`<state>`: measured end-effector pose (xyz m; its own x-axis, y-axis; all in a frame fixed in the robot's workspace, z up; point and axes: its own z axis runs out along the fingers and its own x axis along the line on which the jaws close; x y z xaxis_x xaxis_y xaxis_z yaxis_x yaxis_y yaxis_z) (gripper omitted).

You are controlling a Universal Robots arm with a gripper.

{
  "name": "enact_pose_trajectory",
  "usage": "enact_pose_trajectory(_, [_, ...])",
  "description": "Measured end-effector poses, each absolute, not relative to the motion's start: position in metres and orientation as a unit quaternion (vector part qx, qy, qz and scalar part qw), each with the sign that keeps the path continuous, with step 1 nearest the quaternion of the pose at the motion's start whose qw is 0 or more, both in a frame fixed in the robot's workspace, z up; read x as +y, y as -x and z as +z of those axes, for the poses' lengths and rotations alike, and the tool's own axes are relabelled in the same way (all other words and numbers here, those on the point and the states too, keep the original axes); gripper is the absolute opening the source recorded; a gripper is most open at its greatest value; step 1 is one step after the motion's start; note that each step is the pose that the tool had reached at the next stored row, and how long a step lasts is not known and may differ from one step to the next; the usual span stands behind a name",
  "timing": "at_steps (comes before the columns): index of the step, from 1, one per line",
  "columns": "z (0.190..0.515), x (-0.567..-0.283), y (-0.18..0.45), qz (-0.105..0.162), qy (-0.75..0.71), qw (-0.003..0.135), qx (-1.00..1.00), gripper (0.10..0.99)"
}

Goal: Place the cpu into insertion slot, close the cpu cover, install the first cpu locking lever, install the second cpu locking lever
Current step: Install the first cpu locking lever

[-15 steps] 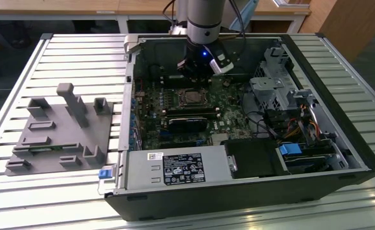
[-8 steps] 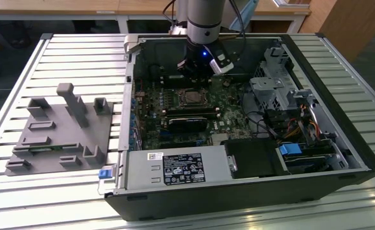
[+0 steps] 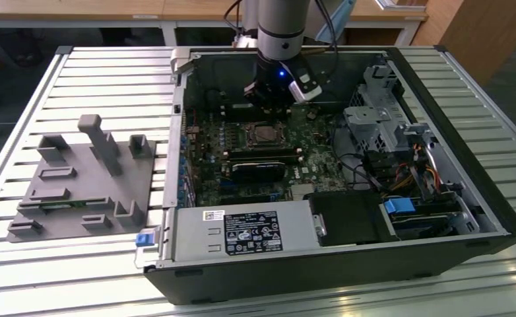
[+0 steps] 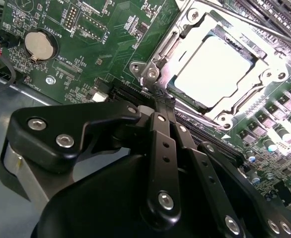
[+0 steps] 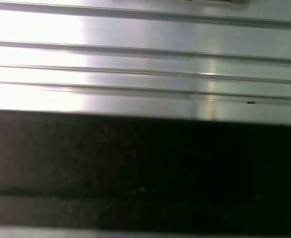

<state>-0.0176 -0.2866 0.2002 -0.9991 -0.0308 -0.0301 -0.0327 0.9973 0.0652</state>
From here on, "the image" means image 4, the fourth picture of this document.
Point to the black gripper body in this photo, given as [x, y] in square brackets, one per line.
[105, 203]

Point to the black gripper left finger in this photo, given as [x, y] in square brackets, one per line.
[48, 134]

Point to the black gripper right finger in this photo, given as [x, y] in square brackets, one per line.
[200, 171]

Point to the metal socket cover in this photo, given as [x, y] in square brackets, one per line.
[240, 95]

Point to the silver square CPU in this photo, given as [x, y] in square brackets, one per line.
[210, 72]

